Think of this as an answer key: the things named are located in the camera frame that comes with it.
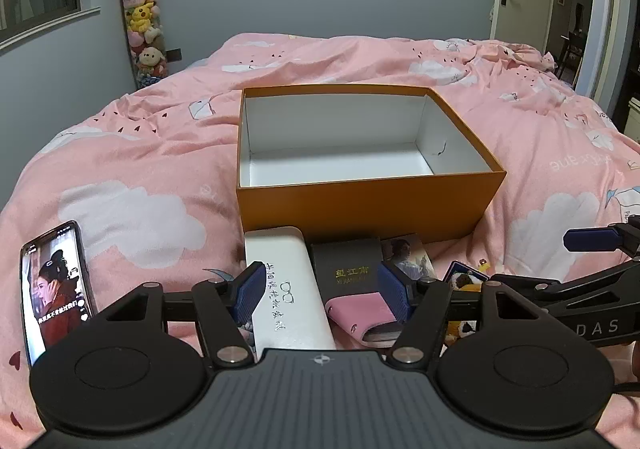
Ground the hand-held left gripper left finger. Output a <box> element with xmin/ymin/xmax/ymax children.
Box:
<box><xmin>97</xmin><ymin>260</ymin><xmax>267</xmax><ymax>369</ymax></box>

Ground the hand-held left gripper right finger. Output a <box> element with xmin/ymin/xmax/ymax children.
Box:
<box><xmin>376</xmin><ymin>261</ymin><xmax>546</xmax><ymax>370</ymax></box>

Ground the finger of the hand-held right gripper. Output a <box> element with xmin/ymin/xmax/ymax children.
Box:
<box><xmin>563</xmin><ymin>215</ymin><xmax>640</xmax><ymax>258</ymax></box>
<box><xmin>487</xmin><ymin>258</ymin><xmax>640</xmax><ymax>302</ymax></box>

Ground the pink wallet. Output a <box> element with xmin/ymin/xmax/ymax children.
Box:
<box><xmin>325</xmin><ymin>293</ymin><xmax>403</xmax><ymax>349</ymax></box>

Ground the white glasses case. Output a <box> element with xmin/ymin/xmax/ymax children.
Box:
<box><xmin>243</xmin><ymin>226</ymin><xmax>337</xmax><ymax>362</ymax></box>

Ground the dark rectangular case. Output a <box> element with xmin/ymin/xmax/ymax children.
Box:
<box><xmin>310</xmin><ymin>238</ymin><xmax>383</xmax><ymax>302</ymax></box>

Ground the orange cardboard box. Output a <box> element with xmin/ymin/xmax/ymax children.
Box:
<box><xmin>236</xmin><ymin>85</ymin><xmax>507</xmax><ymax>250</ymax></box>

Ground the photo card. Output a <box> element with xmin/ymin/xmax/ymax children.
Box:
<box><xmin>380</xmin><ymin>233</ymin><xmax>435</xmax><ymax>280</ymax></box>

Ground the blue framed card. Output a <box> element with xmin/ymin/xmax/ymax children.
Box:
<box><xmin>446</xmin><ymin>260</ymin><xmax>491</xmax><ymax>292</ymax></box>

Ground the yellow white plush toy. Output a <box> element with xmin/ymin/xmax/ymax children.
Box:
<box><xmin>444</xmin><ymin>318</ymin><xmax>477</xmax><ymax>346</ymax></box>

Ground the white cabinet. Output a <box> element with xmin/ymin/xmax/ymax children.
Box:
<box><xmin>624</xmin><ymin>96</ymin><xmax>640</xmax><ymax>146</ymax></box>

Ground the pink printed blanket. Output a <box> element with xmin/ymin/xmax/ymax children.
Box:
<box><xmin>0</xmin><ymin>32</ymin><xmax>640</xmax><ymax>449</ymax></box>

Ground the dark chair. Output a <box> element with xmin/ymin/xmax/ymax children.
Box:
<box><xmin>559</xmin><ymin>29</ymin><xmax>587</xmax><ymax>76</ymax></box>

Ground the smartphone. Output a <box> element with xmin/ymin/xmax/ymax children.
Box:
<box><xmin>19</xmin><ymin>220</ymin><xmax>97</xmax><ymax>367</ymax></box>

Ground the clear tube of plush toys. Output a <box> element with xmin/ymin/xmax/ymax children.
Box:
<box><xmin>114</xmin><ymin>0</ymin><xmax>168</xmax><ymax>91</ymax></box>

